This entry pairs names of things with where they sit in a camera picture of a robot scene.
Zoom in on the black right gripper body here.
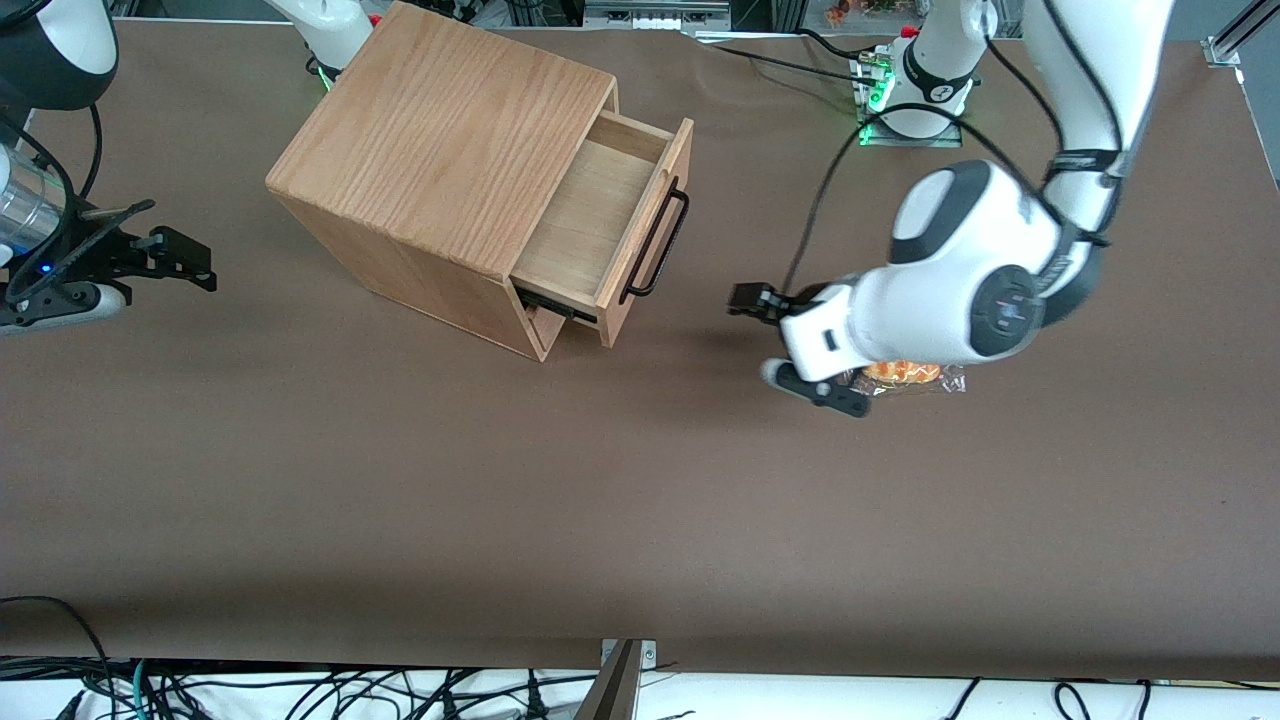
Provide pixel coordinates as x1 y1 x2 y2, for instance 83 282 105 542
5 200 156 301

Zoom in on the black metal drawer handle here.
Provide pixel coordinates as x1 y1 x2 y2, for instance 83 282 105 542
620 178 691 304

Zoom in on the wooden drawer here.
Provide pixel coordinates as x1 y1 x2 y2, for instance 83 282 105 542
512 112 695 349

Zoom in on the bread roll in clear wrapper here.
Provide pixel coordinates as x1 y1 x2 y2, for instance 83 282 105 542
848 360 968 396

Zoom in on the wooden cabinet box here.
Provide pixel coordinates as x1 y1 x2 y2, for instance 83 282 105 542
265 0 621 363

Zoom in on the aluminium profile corner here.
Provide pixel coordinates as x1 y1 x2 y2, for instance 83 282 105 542
1203 0 1280 69

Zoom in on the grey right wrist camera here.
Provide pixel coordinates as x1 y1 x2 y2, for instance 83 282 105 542
0 283 129 333

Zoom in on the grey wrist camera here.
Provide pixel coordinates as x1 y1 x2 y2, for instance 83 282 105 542
758 357 871 419
0 283 129 333

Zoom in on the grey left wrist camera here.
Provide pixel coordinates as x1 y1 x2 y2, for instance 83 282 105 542
758 357 871 419

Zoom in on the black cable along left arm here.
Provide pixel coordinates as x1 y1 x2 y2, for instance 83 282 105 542
783 0 1126 301

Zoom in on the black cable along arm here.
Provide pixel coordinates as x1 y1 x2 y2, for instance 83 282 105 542
0 100 156 306
783 0 1126 301

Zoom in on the black cable along right arm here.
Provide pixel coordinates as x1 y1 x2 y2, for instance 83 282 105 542
0 100 156 306

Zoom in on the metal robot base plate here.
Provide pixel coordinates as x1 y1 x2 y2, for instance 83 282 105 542
855 48 964 149

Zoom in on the long black table cable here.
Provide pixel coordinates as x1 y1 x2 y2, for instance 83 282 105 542
695 35 873 86

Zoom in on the short black table cable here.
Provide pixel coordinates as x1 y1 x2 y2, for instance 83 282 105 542
798 28 879 61

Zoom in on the aluminium frame rack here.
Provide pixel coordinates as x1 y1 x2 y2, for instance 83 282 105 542
583 0 733 31

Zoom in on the black looped floor cable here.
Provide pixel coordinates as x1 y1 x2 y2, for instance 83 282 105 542
0 596 119 720

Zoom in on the silver metal bracket plate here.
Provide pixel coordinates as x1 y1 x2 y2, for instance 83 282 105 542
600 639 658 671

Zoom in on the dark metal mount bar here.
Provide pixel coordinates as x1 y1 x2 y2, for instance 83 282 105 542
573 640 643 720

